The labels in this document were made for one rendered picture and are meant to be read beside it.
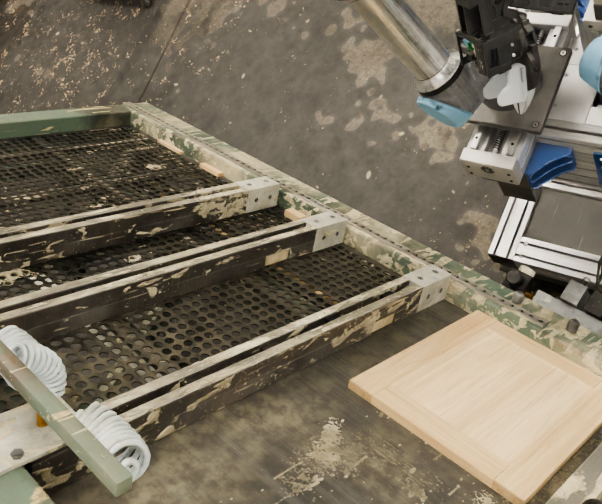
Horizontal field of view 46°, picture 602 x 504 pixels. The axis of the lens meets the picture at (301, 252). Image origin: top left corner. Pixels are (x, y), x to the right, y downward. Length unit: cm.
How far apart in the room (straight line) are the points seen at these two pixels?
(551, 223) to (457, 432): 132
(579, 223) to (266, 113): 163
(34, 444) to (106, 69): 348
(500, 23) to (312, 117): 233
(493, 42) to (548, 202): 157
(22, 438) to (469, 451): 72
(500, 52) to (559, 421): 74
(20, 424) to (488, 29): 83
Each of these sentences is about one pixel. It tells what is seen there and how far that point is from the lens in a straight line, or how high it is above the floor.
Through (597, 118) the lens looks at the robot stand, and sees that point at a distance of 182.
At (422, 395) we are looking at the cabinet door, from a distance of 139.
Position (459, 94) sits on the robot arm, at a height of 125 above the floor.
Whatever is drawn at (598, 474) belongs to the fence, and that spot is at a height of 118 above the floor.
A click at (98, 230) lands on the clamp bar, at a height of 140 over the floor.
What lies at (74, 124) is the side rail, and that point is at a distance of 247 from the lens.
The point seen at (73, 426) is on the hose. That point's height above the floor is 193.
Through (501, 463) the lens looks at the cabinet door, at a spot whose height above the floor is 125.
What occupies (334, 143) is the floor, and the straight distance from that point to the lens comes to 320.
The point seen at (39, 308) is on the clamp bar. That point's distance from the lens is 136.
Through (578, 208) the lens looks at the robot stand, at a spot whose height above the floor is 21.
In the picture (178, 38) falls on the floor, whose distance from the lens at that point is 411.
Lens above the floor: 252
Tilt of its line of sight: 56 degrees down
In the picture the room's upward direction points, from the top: 53 degrees counter-clockwise
